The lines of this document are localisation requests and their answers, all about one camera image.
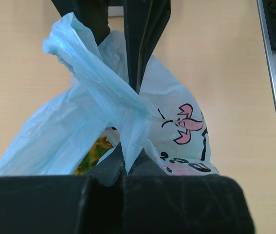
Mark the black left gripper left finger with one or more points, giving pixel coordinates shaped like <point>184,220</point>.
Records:
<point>68,204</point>

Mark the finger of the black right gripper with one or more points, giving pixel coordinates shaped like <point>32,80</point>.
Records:
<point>91,13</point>
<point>145,21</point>

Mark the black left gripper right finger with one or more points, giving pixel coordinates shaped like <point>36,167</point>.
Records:
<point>156,203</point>

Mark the orange pineapple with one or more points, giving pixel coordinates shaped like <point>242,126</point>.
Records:
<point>100,147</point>

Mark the light blue printed plastic bag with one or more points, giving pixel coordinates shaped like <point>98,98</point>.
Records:
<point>163,118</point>

